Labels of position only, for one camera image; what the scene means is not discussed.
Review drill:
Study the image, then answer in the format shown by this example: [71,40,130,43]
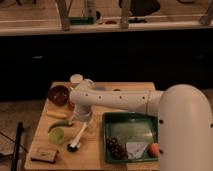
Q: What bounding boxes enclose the white dish brush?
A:
[67,122,87,152]

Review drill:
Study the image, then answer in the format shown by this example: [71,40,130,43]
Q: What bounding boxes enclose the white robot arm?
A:
[70,79,213,171]

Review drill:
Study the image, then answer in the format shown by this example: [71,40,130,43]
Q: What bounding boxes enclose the white cup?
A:
[70,74,83,87]

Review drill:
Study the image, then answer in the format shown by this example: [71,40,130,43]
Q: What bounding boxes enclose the dark brown bowl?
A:
[47,85,69,106]

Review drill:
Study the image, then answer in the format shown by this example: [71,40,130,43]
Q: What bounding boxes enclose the green plastic tray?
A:
[102,112,158,164]

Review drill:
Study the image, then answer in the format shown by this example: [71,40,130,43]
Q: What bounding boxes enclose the green cucumber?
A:
[48,120,73,133]

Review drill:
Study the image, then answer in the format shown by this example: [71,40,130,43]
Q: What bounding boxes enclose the yellow banana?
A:
[46,111,67,119]

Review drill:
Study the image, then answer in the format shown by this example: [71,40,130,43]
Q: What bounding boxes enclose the bunch of dark grapes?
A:
[106,137,127,159]

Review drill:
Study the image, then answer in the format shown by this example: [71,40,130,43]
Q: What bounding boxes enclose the grey folded cloth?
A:
[126,142,148,159]

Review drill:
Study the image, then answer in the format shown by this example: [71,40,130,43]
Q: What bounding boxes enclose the light green cup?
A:
[48,128,64,145]

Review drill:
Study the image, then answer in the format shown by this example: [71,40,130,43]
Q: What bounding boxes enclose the wooden table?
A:
[23,81,161,171]

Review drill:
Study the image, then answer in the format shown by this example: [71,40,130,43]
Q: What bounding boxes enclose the orange fruit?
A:
[149,143,159,158]

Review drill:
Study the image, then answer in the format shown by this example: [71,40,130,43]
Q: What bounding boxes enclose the black office chair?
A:
[118,0,160,25]

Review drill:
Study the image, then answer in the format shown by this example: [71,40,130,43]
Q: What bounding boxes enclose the brown wooden block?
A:
[30,147,59,164]

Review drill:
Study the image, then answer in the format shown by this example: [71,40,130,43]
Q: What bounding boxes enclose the black pole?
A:
[10,122,24,171]

